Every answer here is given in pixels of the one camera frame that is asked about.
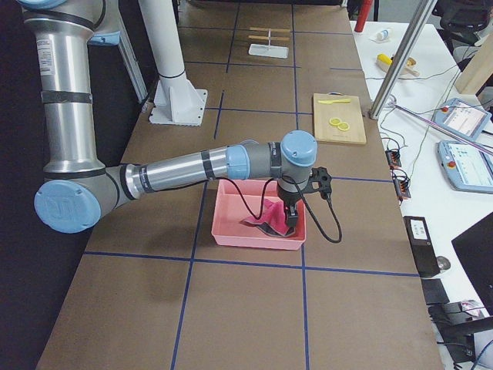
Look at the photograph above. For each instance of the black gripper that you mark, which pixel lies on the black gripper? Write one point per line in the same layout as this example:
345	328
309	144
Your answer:
288	200

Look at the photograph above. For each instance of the pink and grey cloth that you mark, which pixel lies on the pink and grey cloth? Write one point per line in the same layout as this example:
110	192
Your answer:
272	220

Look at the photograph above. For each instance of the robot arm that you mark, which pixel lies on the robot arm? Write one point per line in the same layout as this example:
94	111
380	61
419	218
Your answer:
81	44

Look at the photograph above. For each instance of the pink plastic bin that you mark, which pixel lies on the pink plastic bin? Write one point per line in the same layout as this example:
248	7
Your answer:
235	202

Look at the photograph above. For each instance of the front lemon slice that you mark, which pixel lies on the front lemon slice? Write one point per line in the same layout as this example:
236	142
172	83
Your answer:
343	126

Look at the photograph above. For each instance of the lemon slice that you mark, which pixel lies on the lemon slice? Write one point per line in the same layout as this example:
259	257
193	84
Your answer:
343	126
335	121

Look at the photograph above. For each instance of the rear lemon slice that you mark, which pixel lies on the rear lemon slice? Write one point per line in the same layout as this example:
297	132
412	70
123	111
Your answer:
335	121

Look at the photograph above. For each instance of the bamboo cutting board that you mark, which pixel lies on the bamboo cutting board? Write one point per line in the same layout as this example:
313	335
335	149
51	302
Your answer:
348	112

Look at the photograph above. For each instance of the near black power adapter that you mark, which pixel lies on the near black power adapter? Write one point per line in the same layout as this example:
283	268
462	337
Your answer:
401	182

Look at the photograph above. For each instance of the black power adapter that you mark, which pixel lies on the black power adapter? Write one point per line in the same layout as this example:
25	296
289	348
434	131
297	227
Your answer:
393	158
401	182

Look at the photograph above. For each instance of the far black power adapter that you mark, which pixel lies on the far black power adapter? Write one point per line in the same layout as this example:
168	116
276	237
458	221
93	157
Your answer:
393	158

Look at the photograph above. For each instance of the yellow plastic knife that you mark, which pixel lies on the yellow plastic knife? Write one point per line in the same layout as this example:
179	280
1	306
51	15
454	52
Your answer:
334	101

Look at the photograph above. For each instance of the black device box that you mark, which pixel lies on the black device box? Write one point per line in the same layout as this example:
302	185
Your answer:
421	246

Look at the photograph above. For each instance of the white mounting column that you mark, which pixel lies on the white mounting column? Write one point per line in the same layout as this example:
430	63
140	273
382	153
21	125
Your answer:
176	101

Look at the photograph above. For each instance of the white rack tray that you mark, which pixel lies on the white rack tray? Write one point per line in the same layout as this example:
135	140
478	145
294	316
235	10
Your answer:
269	51

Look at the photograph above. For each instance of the beige dustpan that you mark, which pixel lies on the beige dustpan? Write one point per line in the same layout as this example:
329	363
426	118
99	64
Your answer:
410	62

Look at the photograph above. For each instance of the near teach pendant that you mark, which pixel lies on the near teach pendant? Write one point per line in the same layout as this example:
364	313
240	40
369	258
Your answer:
467	168

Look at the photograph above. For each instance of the teach pendant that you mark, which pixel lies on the teach pendant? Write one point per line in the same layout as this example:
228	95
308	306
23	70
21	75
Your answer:
461	118
467	168

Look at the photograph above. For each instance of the black monitor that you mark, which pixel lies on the black monitor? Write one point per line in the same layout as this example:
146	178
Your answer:
474	251

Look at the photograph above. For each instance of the wooden cloth rack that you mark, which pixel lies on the wooden cloth rack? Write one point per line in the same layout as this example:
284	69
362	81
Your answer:
269	34

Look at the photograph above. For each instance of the far teach pendant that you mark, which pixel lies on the far teach pendant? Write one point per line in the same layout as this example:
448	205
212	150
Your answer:
461	118

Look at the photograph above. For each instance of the white and blue tube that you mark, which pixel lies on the white and blue tube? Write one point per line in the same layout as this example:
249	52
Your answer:
384	34

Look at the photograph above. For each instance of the red cylinder bottle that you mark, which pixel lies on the red cylinder bottle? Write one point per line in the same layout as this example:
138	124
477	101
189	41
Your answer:
363	14

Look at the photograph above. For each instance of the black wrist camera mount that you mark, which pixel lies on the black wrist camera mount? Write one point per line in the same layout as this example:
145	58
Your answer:
319	181

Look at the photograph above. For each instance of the aluminium frame post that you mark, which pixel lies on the aluminium frame post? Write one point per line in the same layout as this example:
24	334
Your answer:
414	29

